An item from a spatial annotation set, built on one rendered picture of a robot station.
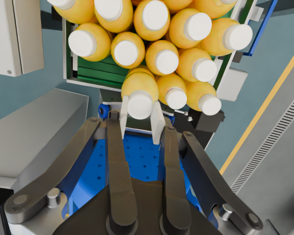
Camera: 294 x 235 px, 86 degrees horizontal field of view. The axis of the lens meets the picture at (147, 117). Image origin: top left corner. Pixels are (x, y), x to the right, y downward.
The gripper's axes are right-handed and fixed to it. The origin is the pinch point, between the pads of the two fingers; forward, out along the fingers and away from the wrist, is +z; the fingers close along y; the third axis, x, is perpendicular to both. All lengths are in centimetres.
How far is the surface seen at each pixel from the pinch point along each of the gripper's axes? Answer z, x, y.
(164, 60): 10.2, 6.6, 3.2
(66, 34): 23.5, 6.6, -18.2
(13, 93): 121, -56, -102
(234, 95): 35, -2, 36
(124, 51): 10.2, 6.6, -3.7
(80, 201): 1.0, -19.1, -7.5
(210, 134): 106, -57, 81
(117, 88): 23.5, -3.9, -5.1
